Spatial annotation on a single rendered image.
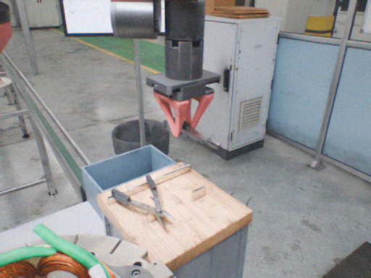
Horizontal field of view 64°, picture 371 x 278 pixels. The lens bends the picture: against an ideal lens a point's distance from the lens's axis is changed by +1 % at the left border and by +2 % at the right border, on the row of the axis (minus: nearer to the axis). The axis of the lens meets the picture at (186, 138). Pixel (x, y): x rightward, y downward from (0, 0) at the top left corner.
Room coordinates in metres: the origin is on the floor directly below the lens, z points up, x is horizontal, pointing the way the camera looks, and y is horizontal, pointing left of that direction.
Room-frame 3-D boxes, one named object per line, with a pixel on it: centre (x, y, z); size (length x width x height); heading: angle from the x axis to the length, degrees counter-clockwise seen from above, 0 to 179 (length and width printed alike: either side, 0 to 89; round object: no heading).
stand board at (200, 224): (0.41, 0.02, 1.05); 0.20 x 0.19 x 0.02; 38
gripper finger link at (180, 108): (0.45, 0.01, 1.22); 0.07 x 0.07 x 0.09; 38
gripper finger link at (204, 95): (0.45, 0.00, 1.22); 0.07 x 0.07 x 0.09; 38
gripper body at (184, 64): (0.45, 0.00, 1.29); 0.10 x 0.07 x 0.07; 128
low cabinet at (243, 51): (2.86, -0.29, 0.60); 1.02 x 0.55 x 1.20; 35
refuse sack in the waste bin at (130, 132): (1.79, 0.31, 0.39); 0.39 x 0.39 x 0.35
